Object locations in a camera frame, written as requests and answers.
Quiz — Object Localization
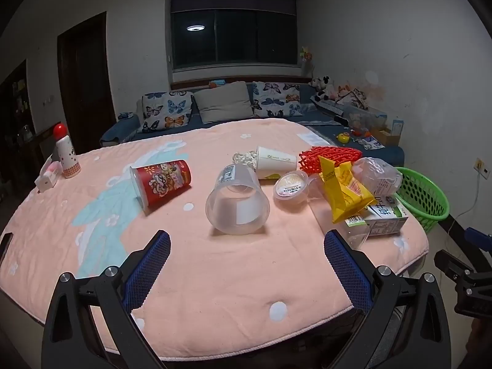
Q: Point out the pile of plush toys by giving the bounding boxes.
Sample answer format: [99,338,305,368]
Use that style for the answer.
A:
[335,82,370,109]

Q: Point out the dark wooden door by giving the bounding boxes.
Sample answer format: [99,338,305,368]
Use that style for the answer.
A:
[57,11,116,154]

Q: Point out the butterfly print pillow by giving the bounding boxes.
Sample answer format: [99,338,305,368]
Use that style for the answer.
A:
[252,81,304,119]
[141,90,195,133]

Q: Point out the red foam net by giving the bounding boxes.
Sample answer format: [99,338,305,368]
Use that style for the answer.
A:
[298,146,363,175]

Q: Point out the green plastic basket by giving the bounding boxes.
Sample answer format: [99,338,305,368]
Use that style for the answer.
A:
[394,166,450,233]

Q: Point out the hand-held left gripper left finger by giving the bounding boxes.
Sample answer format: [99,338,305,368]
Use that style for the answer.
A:
[40,230,172,369]

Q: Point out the cardboard box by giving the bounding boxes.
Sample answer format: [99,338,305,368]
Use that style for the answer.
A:
[372,127,400,147]

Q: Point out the grey pillow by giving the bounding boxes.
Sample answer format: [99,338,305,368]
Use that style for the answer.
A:
[193,81,255,124]

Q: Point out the white bottle with red cap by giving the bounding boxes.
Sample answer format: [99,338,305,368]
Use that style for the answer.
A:
[53,123,81,179]

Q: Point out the white power cable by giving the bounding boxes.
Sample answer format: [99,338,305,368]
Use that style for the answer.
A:
[446,173,481,235]

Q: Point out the white paper cup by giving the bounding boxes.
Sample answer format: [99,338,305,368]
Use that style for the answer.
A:
[254,146,297,180]

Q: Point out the small round lidded container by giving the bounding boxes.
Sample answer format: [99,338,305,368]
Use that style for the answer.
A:
[274,171,310,204]

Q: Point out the green and white milk carton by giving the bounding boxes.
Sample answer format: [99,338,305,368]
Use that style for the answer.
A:
[344,196,410,237]

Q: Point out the black and white plush toy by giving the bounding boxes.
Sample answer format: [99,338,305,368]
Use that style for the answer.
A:
[311,75,335,102]

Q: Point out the large clear plastic cup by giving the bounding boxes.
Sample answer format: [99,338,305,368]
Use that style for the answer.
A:
[205,163,270,236]

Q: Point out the wall socket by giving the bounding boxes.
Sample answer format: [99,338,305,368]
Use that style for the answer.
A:
[474,157,492,181]

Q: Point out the red printed paper cup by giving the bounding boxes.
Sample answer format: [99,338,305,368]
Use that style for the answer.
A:
[130,159,192,213]

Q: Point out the crumpled clear plastic bottle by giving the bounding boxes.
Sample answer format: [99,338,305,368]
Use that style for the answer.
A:
[351,157,403,197]

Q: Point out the blue sofa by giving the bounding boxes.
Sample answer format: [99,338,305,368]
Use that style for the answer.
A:
[101,82,406,166]

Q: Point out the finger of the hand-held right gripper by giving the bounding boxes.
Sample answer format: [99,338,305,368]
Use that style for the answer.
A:
[434,250,486,282]
[464,228,492,256]

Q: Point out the dark window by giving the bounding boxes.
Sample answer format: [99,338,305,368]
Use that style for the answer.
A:
[170,0,300,72]

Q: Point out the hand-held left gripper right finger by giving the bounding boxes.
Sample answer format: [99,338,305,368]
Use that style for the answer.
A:
[323,230,452,369]

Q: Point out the yellow snack bag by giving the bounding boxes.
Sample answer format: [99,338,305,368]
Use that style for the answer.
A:
[317,155,376,224]

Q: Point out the dark display cabinet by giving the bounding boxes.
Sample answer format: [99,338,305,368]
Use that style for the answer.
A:
[0,59,39,185]

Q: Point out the clear storage box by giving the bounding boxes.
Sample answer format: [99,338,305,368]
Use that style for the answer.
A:
[342,102,388,131]

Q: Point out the small pink and white box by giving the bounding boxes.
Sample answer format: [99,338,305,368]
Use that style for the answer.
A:
[34,160,63,193]

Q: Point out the black phone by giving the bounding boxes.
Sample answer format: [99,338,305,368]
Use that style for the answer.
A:
[0,232,14,266]

